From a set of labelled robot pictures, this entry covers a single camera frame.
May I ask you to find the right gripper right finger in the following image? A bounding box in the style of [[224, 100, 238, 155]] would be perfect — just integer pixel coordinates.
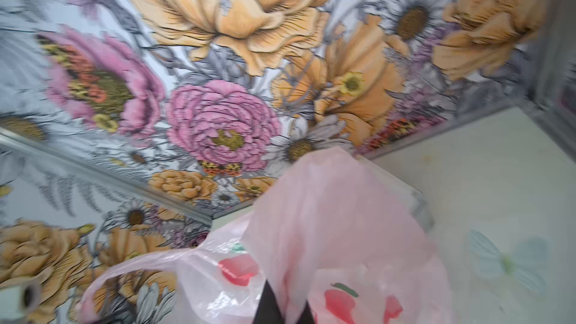
[[296, 302, 316, 324]]

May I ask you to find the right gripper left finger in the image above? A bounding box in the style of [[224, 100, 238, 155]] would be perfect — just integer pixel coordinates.
[[252, 281, 284, 324]]

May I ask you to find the pink plastic bag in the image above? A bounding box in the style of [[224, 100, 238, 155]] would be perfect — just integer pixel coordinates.
[[76, 148, 455, 323]]

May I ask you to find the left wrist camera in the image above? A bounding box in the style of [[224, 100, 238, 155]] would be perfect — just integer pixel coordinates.
[[1, 279, 41, 323]]

